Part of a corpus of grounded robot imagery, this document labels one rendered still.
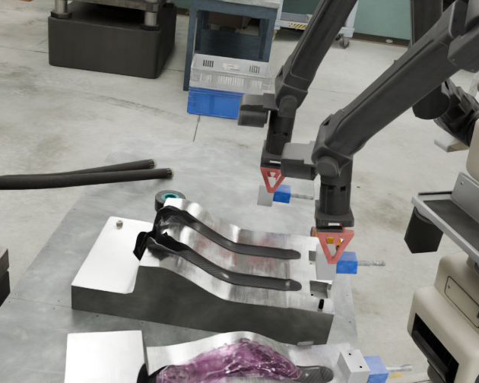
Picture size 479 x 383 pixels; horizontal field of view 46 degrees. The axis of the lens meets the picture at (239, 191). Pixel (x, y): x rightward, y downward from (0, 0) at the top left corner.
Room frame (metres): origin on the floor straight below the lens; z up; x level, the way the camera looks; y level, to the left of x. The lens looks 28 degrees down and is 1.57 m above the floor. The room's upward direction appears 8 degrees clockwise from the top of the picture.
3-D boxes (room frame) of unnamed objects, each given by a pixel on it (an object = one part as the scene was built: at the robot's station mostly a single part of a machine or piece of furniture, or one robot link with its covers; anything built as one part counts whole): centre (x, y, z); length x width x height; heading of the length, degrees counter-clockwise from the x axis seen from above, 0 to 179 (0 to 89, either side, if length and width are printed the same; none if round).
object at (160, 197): (1.28, 0.17, 0.82); 0.08 x 0.08 x 0.04
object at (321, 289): (0.91, -0.19, 0.87); 0.05 x 0.05 x 0.04; 89
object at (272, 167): (1.19, -0.07, 0.99); 0.07 x 0.07 x 0.09; 89
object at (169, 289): (0.98, 0.04, 0.87); 0.50 x 0.26 x 0.14; 89
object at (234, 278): (0.97, 0.02, 0.92); 0.35 x 0.16 x 0.09; 89
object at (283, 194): (1.20, -0.11, 0.94); 0.13 x 0.05 x 0.05; 89
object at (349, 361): (0.75, -0.28, 0.86); 0.13 x 0.05 x 0.05; 106
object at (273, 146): (1.21, -0.07, 1.06); 0.10 x 0.07 x 0.07; 179
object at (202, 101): (4.24, 0.20, 0.11); 0.61 x 0.41 x 0.22; 93
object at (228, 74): (4.24, 0.20, 0.28); 0.61 x 0.41 x 0.15; 93
